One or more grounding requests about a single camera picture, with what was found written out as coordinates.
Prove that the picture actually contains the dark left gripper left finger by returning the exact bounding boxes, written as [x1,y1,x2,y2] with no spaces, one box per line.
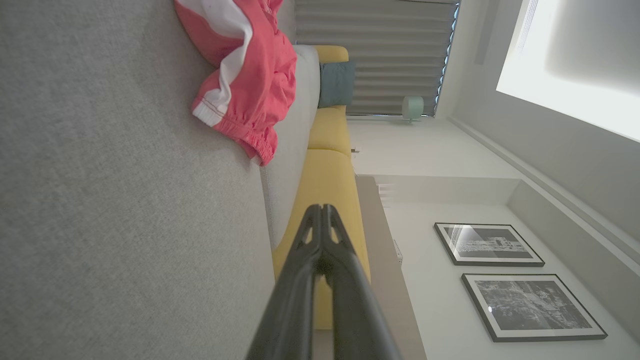
[246,204,324,360]

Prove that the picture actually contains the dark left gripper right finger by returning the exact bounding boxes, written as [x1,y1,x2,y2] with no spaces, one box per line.
[322,203,402,360]

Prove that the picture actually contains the red basketball shorts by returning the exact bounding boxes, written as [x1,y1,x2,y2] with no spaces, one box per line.
[174,0,299,167]

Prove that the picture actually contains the beige ledge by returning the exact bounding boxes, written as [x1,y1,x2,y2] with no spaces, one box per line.
[356,175,428,360]

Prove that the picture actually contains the black framed picture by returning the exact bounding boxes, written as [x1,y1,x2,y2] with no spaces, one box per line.
[461,273,608,343]
[433,222,546,267]

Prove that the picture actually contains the grey fabric sofa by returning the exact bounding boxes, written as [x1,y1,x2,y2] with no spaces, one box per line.
[0,0,321,360]

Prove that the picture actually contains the pale green table lamp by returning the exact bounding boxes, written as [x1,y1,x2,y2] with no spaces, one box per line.
[401,96,425,125]

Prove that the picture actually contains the teal throw pillow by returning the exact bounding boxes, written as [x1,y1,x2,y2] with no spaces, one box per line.
[318,61,357,109]

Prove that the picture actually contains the grey pleated curtain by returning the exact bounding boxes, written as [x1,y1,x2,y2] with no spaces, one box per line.
[295,0,460,117]

